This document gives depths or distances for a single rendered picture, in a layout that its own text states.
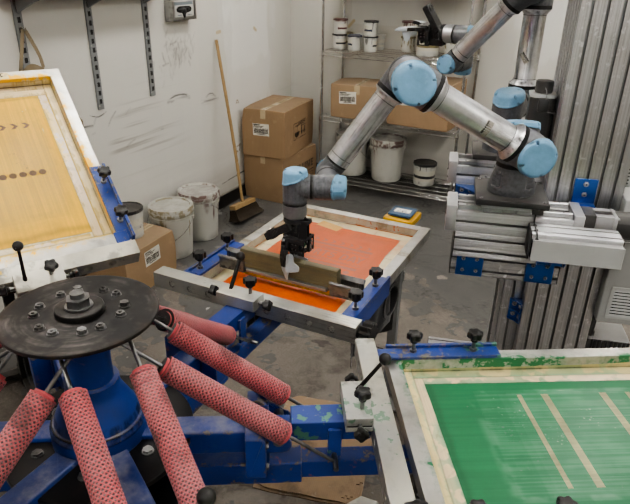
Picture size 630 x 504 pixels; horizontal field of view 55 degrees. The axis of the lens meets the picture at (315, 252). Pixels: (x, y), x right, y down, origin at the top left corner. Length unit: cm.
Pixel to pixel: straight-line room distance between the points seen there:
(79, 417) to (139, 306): 25
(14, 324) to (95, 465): 33
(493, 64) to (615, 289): 328
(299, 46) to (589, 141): 410
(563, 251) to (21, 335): 149
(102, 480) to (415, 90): 122
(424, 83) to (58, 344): 112
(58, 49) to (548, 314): 289
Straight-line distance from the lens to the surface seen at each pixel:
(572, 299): 245
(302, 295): 196
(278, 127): 512
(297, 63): 599
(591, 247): 200
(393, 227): 242
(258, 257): 201
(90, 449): 110
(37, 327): 123
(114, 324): 120
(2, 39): 361
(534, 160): 186
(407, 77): 172
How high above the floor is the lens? 193
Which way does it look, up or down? 26 degrees down
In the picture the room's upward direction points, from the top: 1 degrees clockwise
